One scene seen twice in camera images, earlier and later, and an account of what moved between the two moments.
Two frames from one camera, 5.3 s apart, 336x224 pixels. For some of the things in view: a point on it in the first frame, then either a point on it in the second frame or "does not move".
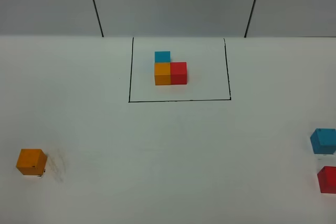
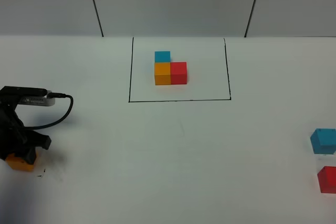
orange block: x=31 y=161 -> x=17 y=163
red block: x=326 y=178 does not move
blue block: x=323 y=140 does not move
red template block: x=178 y=73 does not move
